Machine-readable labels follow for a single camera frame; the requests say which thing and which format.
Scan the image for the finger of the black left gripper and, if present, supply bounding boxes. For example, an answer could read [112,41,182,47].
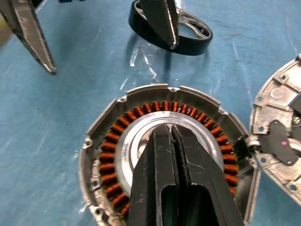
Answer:
[138,0,181,50]
[0,0,57,76]

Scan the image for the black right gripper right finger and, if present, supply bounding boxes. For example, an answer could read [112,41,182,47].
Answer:
[171,124,245,226]

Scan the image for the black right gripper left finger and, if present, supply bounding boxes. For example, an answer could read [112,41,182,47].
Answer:
[128,124,183,226]

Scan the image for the black ring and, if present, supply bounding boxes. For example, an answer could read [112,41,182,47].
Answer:
[128,0,214,57]

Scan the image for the motor housing with copper windings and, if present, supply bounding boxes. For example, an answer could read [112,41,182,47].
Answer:
[79,83,261,226]

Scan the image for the round silver motor cover plate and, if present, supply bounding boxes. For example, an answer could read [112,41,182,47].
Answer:
[249,53,301,195]

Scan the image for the blue plastic table sheet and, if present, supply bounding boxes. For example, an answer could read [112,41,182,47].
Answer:
[0,0,301,226]

